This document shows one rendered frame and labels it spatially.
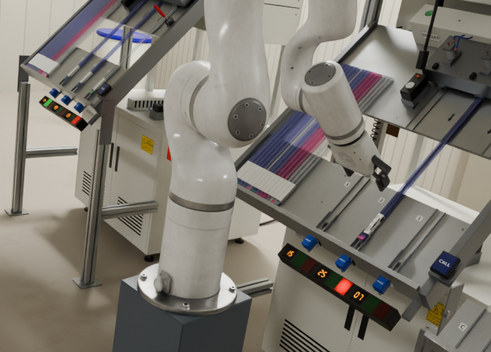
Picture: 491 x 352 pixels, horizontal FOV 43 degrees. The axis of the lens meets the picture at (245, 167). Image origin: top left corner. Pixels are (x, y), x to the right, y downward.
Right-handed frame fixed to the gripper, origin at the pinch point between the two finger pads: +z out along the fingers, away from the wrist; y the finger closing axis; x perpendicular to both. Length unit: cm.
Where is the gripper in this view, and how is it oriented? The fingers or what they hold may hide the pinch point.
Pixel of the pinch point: (367, 176)
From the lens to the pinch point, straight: 140.7
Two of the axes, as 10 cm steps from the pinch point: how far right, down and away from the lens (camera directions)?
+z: 4.1, 6.1, 6.7
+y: 6.4, 3.3, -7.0
